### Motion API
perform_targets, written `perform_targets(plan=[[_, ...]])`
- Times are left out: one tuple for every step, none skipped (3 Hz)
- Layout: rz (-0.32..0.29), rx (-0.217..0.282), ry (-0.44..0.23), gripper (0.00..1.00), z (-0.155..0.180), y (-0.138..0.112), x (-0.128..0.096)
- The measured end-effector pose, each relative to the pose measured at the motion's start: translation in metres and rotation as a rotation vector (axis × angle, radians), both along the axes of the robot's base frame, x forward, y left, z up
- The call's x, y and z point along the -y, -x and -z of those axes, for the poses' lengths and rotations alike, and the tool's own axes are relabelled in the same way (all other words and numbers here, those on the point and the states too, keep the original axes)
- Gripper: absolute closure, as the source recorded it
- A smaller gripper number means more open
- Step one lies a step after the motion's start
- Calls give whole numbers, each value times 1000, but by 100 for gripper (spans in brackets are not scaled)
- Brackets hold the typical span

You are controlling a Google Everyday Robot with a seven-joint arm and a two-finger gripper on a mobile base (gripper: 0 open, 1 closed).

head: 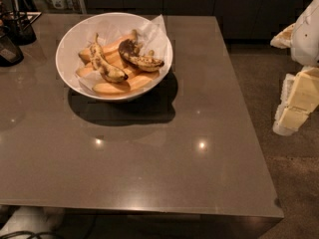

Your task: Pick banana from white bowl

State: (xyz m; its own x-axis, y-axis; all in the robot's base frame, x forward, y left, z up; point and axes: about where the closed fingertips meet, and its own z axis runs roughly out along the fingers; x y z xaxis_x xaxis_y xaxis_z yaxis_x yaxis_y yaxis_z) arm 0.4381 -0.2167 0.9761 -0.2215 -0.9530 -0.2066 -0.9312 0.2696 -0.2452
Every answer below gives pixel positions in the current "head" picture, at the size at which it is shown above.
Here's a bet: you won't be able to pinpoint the black cable on floor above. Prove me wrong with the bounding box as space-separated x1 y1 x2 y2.
0 230 64 239

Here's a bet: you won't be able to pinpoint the white object under table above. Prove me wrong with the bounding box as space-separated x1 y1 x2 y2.
0 207 65 239

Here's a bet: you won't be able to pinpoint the orange plantain front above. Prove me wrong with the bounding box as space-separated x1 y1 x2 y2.
93 72 160 96

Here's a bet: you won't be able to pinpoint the orange plantain back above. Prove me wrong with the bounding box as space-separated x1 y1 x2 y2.
78 30 137 63

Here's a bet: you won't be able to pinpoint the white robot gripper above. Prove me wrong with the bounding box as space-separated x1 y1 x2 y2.
270 0 319 136

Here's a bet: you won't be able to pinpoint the orange plantain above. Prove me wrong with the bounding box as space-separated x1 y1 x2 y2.
78 30 137 63
93 72 160 96
76 52 141 79

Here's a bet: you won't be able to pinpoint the orange plantain middle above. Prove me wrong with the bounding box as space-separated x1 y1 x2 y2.
76 52 141 79

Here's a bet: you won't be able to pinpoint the dark cabinet fronts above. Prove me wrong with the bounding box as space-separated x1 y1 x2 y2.
84 0 312 40

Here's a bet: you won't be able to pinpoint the dark appliance at left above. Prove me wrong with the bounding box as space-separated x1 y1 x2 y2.
0 26 24 67

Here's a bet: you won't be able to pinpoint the black utensil holder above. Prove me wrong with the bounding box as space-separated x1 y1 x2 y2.
1 0 36 46

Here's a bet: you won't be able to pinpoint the spotted banana left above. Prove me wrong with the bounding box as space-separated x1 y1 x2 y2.
89 34 129 83

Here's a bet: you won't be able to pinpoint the dark bruised banana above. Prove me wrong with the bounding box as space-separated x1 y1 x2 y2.
118 39 164 72

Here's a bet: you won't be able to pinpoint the white ceramic bowl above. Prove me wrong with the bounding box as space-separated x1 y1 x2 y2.
56 13 172 102

